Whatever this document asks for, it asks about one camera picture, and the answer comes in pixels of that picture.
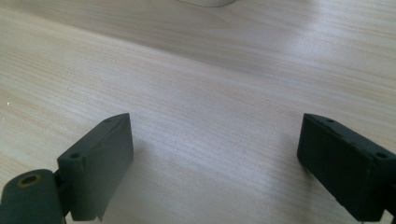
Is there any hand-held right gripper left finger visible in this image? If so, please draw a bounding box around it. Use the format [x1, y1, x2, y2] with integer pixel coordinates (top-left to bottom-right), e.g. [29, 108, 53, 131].
[56, 112, 134, 222]

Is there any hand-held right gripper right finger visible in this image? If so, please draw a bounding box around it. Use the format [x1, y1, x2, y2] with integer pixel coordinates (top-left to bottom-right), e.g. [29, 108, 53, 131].
[296, 113, 396, 223]

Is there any white round container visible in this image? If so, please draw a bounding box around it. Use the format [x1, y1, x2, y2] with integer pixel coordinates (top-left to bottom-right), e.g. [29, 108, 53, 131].
[177, 0, 237, 8]

